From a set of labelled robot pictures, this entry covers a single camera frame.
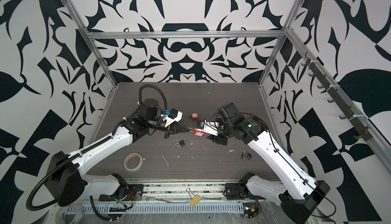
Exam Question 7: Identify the white slotted cable duct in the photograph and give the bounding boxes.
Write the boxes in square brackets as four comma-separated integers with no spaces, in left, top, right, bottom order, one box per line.
[64,202,245,215]

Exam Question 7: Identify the red padlock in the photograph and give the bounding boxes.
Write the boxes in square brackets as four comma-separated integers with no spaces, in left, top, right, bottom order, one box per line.
[188,113,200,120]
[193,129,206,137]

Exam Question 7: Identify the red padlock far back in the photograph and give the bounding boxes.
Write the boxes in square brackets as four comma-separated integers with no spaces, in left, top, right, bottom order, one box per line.
[188,113,200,120]

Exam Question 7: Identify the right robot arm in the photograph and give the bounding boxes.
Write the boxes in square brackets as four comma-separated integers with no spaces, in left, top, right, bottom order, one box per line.
[209,103,331,224]

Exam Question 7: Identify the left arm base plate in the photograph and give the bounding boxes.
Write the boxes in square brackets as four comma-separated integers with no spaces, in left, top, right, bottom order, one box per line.
[99,184,144,202]

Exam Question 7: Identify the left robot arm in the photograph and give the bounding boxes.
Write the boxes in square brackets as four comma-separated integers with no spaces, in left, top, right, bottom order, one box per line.
[41,99,191,207]

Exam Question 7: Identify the small electronics board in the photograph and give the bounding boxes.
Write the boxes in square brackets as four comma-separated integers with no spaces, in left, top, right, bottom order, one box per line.
[242,202,261,219]

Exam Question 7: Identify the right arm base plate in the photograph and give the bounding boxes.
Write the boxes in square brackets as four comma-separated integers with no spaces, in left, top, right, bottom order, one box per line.
[223,183,265,200]

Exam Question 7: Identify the black key bunch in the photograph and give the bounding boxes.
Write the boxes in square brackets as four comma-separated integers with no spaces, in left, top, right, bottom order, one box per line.
[242,150,252,160]

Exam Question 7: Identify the red padlock front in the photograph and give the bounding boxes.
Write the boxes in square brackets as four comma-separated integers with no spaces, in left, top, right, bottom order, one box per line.
[193,129,206,137]

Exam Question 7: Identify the black corrugated cable conduit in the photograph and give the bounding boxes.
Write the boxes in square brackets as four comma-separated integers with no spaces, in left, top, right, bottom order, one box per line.
[25,84,168,211]

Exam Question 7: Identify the small black padlock front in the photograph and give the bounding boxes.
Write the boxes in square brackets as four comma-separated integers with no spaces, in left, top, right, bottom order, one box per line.
[174,140,187,147]

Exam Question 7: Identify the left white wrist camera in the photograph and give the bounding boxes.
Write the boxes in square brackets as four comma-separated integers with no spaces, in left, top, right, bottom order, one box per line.
[163,109,183,127]

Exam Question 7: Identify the clear tape roll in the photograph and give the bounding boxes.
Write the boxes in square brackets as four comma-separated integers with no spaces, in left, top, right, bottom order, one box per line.
[46,204,85,224]

